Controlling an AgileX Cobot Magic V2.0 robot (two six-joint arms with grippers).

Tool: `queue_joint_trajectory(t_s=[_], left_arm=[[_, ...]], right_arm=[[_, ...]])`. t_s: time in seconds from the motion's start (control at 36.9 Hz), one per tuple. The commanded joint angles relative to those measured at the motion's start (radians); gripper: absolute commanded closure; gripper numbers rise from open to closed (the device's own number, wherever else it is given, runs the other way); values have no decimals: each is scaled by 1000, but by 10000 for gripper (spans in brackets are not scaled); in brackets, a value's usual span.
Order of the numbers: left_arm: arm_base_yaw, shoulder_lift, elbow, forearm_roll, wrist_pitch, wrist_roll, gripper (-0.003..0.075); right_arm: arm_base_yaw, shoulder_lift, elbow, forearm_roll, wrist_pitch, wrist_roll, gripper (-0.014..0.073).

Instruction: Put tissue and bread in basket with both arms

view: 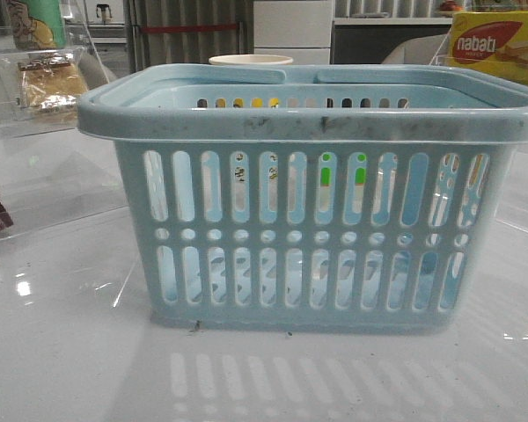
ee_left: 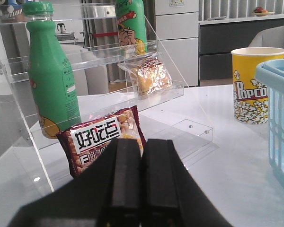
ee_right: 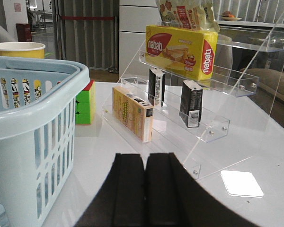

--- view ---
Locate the light blue plastic basket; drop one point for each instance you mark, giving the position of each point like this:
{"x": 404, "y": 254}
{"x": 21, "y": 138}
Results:
{"x": 351, "y": 197}

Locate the white cabinet in background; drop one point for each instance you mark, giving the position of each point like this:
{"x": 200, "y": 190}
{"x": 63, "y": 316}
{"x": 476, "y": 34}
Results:
{"x": 301, "y": 30}

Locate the yellow popcorn paper cup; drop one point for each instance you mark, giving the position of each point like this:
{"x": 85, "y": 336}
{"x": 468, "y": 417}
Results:
{"x": 250, "y": 60}

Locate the green cartoon drink bottle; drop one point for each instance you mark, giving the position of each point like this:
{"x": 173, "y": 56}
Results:
{"x": 36, "y": 24}

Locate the clear acrylic display shelf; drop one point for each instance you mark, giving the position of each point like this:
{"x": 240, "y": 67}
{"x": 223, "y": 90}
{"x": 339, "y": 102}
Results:
{"x": 50, "y": 173}

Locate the yellow nabati wafer box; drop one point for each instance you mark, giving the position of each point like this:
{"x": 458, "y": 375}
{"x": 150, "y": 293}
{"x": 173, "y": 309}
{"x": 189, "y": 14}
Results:
{"x": 495, "y": 43}

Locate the packaged bread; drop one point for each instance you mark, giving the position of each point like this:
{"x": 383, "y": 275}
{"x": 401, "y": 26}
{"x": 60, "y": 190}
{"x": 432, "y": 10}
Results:
{"x": 50, "y": 83}

